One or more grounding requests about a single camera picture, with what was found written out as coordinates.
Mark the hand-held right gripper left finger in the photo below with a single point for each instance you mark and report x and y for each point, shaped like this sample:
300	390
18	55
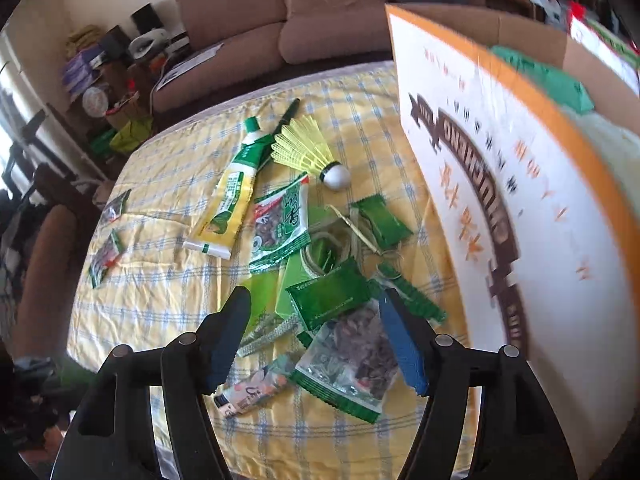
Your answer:
225	355

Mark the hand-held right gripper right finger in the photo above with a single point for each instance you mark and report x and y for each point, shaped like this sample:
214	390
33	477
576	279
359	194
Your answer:
402	350

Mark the clear green-edged snack packet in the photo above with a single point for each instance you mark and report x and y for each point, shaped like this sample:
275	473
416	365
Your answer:
345	360

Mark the white orange cardboard box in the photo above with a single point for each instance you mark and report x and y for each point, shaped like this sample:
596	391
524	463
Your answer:
500	210

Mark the illustrated snack bar packet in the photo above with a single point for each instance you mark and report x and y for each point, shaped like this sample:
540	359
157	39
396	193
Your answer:
250	392

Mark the braided green white strip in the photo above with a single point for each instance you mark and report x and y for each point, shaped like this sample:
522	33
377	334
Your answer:
270	334

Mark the green strip pack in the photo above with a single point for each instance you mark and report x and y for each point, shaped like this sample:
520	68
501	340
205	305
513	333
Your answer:
420	300

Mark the light green paper box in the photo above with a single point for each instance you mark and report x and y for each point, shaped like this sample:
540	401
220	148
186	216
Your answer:
265	292

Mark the dark green foil packet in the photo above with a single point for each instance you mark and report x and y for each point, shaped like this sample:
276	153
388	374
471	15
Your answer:
330	295

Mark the yellow checked tablecloth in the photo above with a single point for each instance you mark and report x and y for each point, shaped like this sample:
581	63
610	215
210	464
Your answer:
165	280

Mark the green tea packet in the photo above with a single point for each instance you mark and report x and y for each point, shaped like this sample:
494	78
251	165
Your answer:
385	222

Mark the green nut snack packet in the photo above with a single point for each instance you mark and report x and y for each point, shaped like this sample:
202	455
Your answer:
277	225

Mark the green yellow toothpaste tube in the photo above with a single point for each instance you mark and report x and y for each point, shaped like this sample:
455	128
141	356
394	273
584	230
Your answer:
225	205

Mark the small red green snack packet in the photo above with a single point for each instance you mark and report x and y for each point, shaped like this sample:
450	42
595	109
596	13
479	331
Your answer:
114	207
105	257

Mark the brown chair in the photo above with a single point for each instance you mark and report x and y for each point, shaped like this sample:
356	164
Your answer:
45	260

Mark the yellow shuttlecock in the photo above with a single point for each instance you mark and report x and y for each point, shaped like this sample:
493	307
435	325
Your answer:
305	145

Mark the green bag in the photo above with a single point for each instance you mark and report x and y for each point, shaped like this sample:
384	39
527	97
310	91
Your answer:
125	137

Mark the black pen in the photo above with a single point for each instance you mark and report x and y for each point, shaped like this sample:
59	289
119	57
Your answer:
287	115

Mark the round white fan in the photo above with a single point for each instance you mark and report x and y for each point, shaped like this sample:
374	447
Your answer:
95	100

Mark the white papers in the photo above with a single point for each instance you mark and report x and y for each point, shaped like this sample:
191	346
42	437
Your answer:
190	62

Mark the pale plastic bag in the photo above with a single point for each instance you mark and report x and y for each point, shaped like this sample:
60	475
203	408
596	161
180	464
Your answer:
610	135

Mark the large green pouch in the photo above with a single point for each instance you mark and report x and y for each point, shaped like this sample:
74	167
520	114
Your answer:
550	80

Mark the white grey device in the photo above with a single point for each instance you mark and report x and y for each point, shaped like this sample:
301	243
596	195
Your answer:
147	42

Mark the purple boxes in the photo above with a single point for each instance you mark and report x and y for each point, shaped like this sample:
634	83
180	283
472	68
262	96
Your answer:
80	67

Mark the brown sofa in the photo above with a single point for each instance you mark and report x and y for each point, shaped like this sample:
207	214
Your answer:
310	20

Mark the black speaker box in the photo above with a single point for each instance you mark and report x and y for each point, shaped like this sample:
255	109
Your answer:
146	17

